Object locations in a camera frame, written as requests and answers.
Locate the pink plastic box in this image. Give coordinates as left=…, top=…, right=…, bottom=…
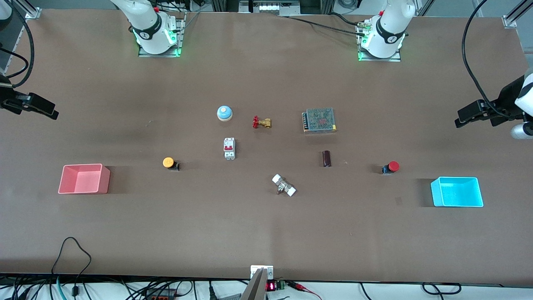
left=58, top=163, right=111, bottom=195

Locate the cyan plastic box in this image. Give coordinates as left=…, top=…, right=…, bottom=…
left=430, top=176, right=484, bottom=208

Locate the metal mesh power supply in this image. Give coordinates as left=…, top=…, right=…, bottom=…
left=302, top=107, right=337, bottom=134

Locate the metal fitting with white caps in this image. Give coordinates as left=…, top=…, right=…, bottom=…
left=271, top=174, right=297, bottom=197

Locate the silver control box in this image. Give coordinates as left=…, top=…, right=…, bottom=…
left=239, top=0, right=301, bottom=15

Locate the red alligator clip lead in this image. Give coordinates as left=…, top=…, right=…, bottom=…
left=286, top=281, right=324, bottom=300

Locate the white metal mounting plate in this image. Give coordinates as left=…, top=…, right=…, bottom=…
left=250, top=265, right=274, bottom=280

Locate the grey aluminium bar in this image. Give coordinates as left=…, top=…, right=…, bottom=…
left=239, top=268, right=267, bottom=300

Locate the aluminium frame profile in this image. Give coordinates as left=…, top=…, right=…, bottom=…
left=502, top=0, right=533, bottom=29
left=24, top=0, right=42, bottom=20

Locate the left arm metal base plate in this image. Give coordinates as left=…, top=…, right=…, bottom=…
left=358, top=21, right=402, bottom=62

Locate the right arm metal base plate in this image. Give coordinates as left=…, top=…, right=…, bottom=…
left=138, top=12, right=184, bottom=58

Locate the thin black looped cable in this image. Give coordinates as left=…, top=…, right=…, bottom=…
left=51, top=237, right=92, bottom=300

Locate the black cable across table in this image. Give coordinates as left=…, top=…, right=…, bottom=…
left=286, top=12, right=368, bottom=38

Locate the black coiled floor cable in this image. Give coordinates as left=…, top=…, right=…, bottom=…
left=421, top=282, right=462, bottom=296

